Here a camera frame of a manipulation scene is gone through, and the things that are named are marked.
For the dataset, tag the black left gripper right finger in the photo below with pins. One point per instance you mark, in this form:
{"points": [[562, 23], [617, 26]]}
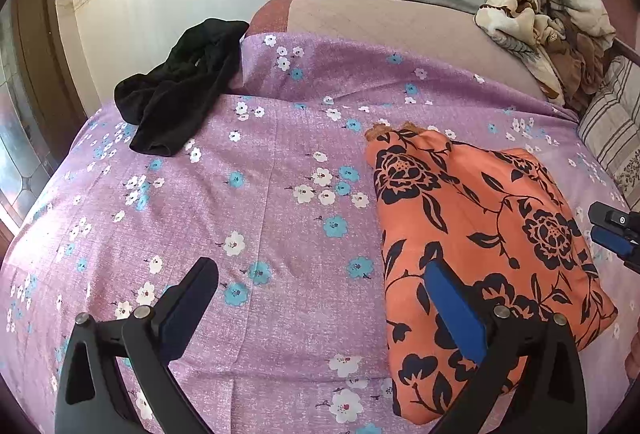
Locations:
{"points": [[550, 397]]}

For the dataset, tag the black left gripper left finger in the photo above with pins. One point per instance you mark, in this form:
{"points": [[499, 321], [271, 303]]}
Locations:
{"points": [[92, 397]]}

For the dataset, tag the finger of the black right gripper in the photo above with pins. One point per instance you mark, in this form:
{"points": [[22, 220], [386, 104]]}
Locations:
{"points": [[616, 231]]}

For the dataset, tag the orange black floral garment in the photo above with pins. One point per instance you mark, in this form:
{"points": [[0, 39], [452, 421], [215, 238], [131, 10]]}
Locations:
{"points": [[498, 220]]}

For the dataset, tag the striped beige pillow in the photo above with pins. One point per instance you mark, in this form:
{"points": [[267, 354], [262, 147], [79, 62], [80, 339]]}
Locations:
{"points": [[610, 128]]}

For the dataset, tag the brown cream patterned blanket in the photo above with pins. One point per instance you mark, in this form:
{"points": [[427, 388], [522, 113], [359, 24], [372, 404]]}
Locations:
{"points": [[562, 43]]}

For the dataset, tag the pinkish beige mattress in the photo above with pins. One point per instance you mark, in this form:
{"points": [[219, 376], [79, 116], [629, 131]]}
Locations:
{"points": [[427, 30]]}

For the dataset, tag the purple floral bed sheet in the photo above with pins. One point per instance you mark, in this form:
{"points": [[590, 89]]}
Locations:
{"points": [[277, 190]]}

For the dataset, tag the wooden door with glass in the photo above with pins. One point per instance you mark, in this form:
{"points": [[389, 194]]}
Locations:
{"points": [[41, 111]]}

